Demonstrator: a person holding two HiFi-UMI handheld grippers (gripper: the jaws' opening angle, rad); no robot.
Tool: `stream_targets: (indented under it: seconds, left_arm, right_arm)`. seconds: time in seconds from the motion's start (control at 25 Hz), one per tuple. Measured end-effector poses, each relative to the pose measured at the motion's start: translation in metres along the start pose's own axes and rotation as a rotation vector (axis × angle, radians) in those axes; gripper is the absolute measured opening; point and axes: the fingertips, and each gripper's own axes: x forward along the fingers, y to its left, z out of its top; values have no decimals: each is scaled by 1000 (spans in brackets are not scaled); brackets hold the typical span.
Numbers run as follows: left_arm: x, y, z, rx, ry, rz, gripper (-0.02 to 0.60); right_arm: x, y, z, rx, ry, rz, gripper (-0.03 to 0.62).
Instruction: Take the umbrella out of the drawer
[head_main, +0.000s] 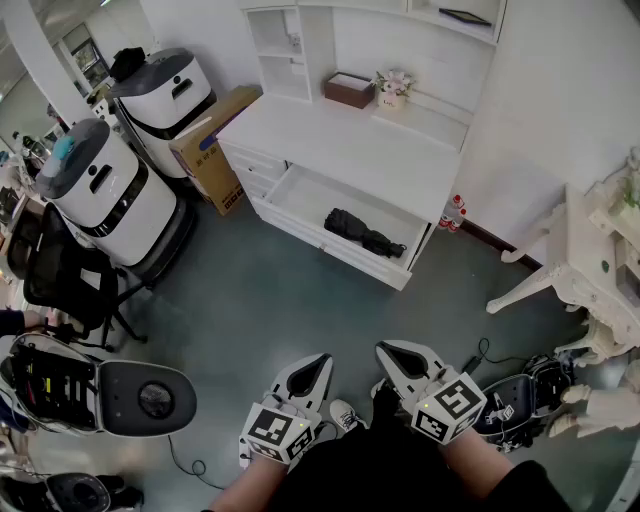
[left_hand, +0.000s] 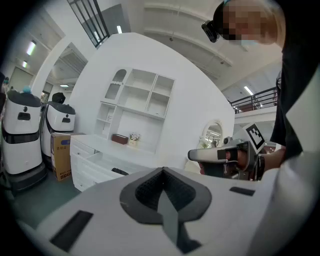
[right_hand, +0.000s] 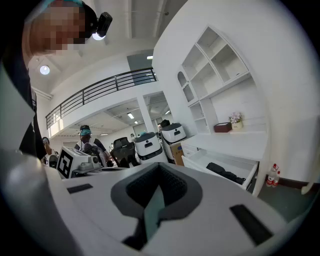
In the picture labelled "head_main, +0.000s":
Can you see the person's right forearm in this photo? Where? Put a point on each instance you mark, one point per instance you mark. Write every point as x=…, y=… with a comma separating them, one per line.
x=475, y=460

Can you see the black umbrella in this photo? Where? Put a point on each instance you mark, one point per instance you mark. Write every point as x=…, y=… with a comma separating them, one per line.
x=357, y=230

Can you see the white delivery robot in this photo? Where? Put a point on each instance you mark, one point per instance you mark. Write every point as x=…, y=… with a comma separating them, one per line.
x=110, y=200
x=170, y=105

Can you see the person's left white shoe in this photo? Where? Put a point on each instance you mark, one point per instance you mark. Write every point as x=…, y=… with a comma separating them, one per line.
x=347, y=415

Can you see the teal cloth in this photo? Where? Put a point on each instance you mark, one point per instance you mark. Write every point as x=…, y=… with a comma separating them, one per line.
x=65, y=146

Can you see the white desk with drawer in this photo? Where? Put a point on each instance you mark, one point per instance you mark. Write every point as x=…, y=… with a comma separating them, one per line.
x=350, y=145

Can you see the white power strip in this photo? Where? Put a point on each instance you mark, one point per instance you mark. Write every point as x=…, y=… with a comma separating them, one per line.
x=244, y=452

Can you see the person's black clothing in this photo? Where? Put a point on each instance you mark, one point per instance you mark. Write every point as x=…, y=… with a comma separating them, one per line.
x=390, y=470

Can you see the person's white shoe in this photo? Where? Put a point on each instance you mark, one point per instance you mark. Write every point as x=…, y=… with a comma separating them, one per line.
x=347, y=415
x=377, y=389

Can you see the black picture frame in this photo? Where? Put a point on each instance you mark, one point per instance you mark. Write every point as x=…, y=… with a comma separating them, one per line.
x=465, y=16

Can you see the ornate cream dressing table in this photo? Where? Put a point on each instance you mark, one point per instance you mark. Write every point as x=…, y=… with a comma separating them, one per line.
x=585, y=260

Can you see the pink flower pot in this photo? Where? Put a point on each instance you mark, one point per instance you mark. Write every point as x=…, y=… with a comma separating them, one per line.
x=392, y=97

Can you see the black mesh office chair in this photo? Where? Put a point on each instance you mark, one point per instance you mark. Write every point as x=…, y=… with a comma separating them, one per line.
x=55, y=280

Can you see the person's left forearm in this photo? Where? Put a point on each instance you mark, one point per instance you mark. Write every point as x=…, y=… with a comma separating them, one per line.
x=250, y=485

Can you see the brown tissue box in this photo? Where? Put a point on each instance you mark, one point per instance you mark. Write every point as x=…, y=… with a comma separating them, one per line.
x=347, y=92

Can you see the black open equipment case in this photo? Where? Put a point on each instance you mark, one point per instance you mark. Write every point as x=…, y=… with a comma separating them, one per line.
x=515, y=400

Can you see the person's right white shoe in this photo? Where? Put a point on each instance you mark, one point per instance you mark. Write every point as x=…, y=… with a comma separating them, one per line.
x=377, y=389

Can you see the grey open equipment case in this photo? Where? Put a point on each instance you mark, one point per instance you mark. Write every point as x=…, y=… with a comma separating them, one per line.
x=75, y=492
x=125, y=395

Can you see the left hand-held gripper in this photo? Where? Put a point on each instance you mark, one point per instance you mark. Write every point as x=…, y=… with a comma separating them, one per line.
x=272, y=430

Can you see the red label plastic bottle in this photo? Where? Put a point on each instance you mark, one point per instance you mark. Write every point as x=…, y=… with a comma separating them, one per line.
x=457, y=222
x=450, y=215

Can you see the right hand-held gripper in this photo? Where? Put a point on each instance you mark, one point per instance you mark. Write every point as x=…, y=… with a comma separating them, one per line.
x=450, y=405

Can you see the black bag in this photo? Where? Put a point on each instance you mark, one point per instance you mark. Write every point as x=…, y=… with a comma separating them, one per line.
x=127, y=65

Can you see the brown cardboard box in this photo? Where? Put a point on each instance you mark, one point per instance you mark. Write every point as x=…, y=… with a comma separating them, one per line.
x=215, y=145

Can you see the white drawer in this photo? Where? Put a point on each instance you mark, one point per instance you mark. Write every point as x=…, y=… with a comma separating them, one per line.
x=310, y=195

